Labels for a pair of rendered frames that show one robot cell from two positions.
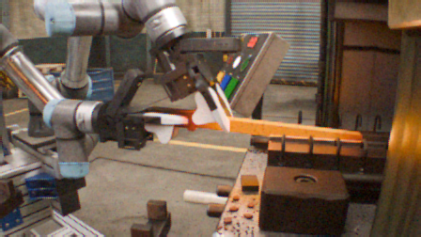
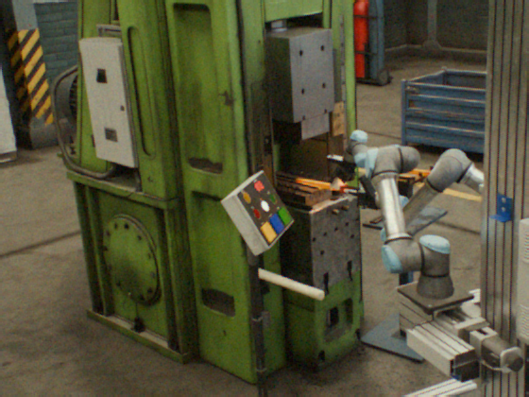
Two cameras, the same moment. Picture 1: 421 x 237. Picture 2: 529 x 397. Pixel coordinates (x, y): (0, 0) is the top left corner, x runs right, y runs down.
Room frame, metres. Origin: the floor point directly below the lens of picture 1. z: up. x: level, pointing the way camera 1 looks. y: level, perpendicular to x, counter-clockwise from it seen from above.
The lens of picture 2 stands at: (3.97, 1.73, 2.30)
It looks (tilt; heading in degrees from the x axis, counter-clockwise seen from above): 20 degrees down; 210
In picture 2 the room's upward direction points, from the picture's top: 3 degrees counter-clockwise
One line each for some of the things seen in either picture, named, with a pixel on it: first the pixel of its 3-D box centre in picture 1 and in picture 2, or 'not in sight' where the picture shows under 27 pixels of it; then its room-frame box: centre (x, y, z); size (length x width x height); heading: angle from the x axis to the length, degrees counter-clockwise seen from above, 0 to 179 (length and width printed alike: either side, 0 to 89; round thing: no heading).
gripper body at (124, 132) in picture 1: (124, 123); (369, 198); (0.61, 0.19, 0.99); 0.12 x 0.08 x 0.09; 76
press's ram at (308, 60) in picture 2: not in sight; (287, 70); (0.47, -0.31, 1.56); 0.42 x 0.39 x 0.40; 76
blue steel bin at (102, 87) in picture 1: (80, 86); not in sight; (5.48, 2.53, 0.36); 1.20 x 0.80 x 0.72; 59
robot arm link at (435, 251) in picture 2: (42, 92); (433, 253); (1.10, 0.69, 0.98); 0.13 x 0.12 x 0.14; 128
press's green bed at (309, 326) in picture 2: not in sight; (301, 307); (0.45, -0.32, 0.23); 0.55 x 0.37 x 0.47; 76
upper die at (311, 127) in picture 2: not in sight; (284, 120); (0.51, -0.32, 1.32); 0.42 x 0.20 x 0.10; 76
